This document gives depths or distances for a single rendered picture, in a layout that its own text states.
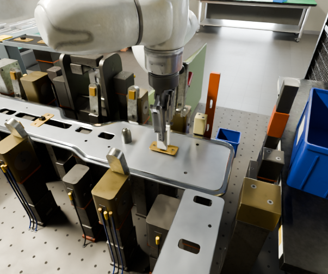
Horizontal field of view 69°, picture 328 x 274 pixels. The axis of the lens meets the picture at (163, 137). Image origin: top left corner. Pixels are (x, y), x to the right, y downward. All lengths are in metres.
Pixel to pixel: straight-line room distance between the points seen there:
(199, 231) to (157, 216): 0.11
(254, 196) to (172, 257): 0.21
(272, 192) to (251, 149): 0.70
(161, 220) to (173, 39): 0.40
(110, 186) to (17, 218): 0.56
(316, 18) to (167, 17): 6.59
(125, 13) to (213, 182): 0.44
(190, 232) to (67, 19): 0.46
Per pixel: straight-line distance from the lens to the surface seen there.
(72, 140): 0.81
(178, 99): 0.78
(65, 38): 0.46
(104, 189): 0.57
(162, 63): 0.54
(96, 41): 0.46
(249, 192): 0.56
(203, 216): 0.57
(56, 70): 1.09
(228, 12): 7.03
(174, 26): 0.52
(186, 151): 0.72
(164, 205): 0.61
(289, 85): 0.72
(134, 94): 0.85
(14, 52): 1.46
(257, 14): 6.96
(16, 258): 0.97
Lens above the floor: 1.47
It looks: 37 degrees down
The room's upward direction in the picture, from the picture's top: straight up
